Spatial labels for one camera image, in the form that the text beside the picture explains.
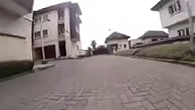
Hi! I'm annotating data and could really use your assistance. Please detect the grass verge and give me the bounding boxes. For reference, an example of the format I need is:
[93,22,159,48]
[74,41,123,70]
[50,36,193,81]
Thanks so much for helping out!
[116,41,195,68]

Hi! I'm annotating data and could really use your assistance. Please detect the low house dark roof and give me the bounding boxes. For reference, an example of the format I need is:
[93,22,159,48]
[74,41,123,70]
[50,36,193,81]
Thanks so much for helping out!
[137,28,170,46]

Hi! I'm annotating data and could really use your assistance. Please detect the white multi-storey building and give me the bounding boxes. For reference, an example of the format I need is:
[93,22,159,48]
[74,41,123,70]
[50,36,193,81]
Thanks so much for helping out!
[28,0,87,62]

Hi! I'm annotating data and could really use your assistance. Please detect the thin pole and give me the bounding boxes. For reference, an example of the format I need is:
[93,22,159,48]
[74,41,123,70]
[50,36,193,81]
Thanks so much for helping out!
[37,14,48,65]

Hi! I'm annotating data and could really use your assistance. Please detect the pale concrete slab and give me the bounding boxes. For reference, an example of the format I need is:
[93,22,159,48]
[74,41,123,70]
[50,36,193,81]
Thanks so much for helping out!
[31,61,57,72]

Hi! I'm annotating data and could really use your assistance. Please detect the concrete kerb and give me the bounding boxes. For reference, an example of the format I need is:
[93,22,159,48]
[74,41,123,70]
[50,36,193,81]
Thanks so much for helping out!
[113,46,195,74]

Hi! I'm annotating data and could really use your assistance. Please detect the pale pole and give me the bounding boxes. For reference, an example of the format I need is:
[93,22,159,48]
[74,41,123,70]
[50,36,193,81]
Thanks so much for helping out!
[184,0,195,54]

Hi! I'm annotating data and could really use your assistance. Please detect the small house dark hipped roof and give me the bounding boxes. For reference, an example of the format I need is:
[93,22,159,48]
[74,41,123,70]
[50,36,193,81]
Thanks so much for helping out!
[103,29,132,54]

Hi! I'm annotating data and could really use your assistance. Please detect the cream building with overhang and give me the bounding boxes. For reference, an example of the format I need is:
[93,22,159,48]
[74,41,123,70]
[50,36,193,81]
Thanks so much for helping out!
[0,0,41,65]

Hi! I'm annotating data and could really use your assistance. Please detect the tree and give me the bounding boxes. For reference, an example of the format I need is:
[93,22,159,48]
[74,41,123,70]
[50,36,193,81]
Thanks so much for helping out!
[89,39,98,51]

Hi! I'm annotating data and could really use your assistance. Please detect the grey brick paved road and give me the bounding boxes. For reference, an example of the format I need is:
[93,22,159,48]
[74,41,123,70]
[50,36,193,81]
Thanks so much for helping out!
[0,46,195,110]

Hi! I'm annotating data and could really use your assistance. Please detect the dark green hedge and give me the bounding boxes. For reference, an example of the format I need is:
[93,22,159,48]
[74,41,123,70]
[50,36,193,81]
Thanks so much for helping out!
[0,59,36,83]

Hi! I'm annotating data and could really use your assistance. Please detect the dark low wall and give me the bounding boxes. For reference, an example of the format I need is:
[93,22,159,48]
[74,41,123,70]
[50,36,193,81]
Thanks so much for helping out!
[130,33,195,50]

